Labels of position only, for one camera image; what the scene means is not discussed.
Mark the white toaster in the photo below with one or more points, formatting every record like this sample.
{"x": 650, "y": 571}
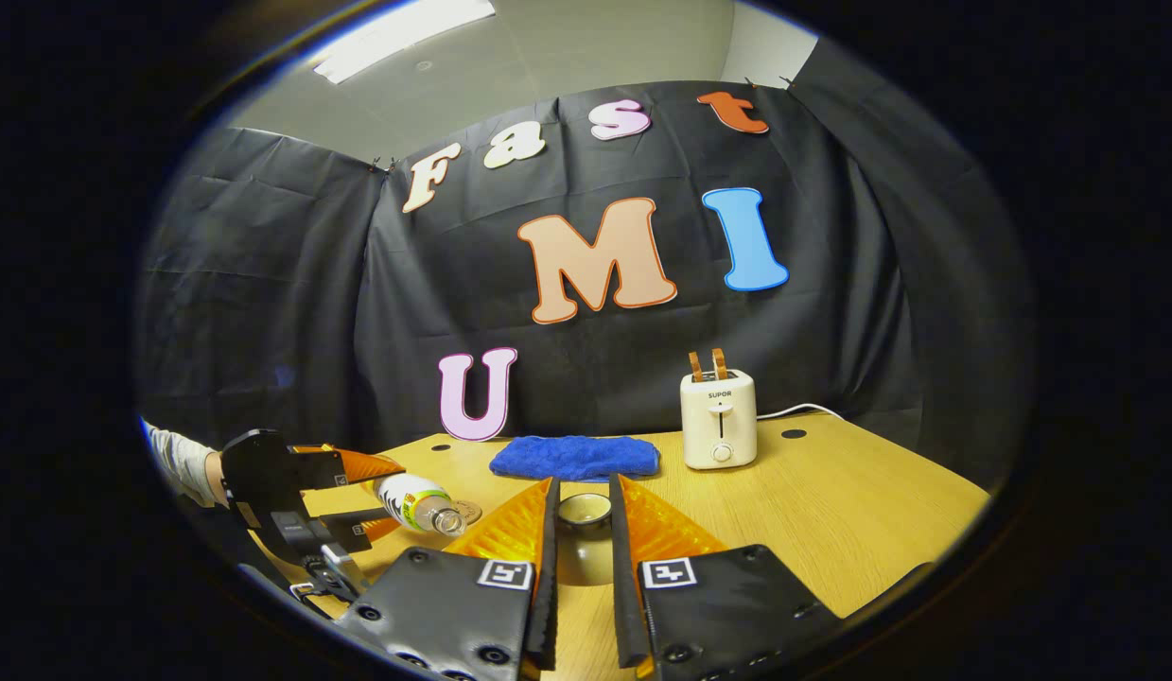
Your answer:
{"x": 718, "y": 426}

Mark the brown toast slice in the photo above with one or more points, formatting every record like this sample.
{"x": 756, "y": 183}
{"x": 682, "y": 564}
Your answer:
{"x": 696, "y": 367}
{"x": 719, "y": 363}

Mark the blue towel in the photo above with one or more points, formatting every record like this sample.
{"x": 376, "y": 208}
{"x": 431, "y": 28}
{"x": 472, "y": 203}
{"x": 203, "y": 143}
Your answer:
{"x": 576, "y": 457}

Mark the round wooden coaster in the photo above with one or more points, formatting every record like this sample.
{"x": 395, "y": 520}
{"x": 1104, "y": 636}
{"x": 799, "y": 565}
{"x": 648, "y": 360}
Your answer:
{"x": 472, "y": 511}

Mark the black backdrop cloth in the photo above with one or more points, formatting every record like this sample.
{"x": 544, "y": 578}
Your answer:
{"x": 642, "y": 369}

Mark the clear water bottle white label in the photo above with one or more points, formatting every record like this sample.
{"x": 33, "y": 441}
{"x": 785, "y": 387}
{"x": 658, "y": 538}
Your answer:
{"x": 411, "y": 499}

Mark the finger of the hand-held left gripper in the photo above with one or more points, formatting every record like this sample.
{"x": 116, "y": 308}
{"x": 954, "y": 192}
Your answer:
{"x": 344, "y": 530}
{"x": 358, "y": 465}

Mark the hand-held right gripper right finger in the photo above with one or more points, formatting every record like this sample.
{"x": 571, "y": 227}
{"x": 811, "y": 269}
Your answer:
{"x": 623, "y": 586}

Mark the ceiling light panel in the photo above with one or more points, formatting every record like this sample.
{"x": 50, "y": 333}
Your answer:
{"x": 396, "y": 38}

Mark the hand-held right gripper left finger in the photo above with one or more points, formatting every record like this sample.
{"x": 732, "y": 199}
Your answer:
{"x": 546, "y": 586}

